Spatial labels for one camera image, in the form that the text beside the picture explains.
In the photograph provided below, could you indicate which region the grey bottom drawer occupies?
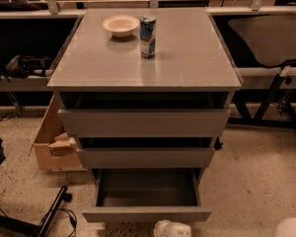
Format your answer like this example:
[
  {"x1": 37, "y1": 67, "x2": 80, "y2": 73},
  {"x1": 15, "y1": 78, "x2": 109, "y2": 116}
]
[{"x1": 83, "y1": 168, "x2": 211, "y2": 222}]

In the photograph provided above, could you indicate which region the grey drawer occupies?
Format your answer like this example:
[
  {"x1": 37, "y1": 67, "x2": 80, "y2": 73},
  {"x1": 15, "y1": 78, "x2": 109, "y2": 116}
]
[
  {"x1": 83, "y1": 168, "x2": 211, "y2": 222},
  {"x1": 58, "y1": 109, "x2": 230, "y2": 137},
  {"x1": 77, "y1": 137, "x2": 214, "y2": 169}
]

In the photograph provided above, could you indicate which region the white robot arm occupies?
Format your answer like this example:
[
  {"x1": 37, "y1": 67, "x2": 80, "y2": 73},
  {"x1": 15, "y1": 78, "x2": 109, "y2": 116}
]
[{"x1": 153, "y1": 217, "x2": 296, "y2": 237}]

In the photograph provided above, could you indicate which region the grey drawer cabinet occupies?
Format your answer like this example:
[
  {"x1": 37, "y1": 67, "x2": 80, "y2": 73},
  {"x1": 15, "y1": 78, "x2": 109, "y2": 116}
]
[{"x1": 46, "y1": 7, "x2": 244, "y2": 223}]

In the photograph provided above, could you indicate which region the grey middle drawer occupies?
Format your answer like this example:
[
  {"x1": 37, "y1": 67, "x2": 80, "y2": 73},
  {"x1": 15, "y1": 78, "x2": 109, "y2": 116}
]
[{"x1": 77, "y1": 137, "x2": 214, "y2": 169}]

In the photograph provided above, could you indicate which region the grey top drawer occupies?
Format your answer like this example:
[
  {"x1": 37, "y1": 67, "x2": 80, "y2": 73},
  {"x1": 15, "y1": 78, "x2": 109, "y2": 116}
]
[{"x1": 58, "y1": 109, "x2": 230, "y2": 137}]

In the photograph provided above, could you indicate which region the blue drink can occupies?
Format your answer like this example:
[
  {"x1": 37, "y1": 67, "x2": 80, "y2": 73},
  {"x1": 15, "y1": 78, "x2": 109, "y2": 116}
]
[{"x1": 140, "y1": 15, "x2": 156, "y2": 57}]

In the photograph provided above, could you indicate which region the white bowl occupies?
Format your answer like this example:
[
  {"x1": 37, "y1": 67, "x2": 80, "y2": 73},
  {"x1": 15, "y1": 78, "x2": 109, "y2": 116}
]
[{"x1": 103, "y1": 15, "x2": 139, "y2": 38}]

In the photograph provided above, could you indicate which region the cardboard box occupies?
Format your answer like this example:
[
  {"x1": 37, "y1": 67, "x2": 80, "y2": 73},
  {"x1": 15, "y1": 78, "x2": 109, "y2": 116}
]
[{"x1": 33, "y1": 98, "x2": 83, "y2": 171}]

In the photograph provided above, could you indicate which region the black headset on shelf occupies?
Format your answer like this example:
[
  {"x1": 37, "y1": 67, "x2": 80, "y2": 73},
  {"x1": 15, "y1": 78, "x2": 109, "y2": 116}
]
[{"x1": 0, "y1": 55, "x2": 53, "y2": 80}]

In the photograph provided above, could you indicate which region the black office chair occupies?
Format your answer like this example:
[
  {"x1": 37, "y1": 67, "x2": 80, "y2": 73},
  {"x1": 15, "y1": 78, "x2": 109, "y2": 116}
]
[{"x1": 226, "y1": 13, "x2": 296, "y2": 129}]

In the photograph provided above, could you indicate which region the black stand with cable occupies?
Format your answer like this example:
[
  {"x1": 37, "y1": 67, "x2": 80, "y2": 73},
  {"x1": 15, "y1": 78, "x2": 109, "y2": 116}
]
[{"x1": 0, "y1": 185, "x2": 78, "y2": 237}]

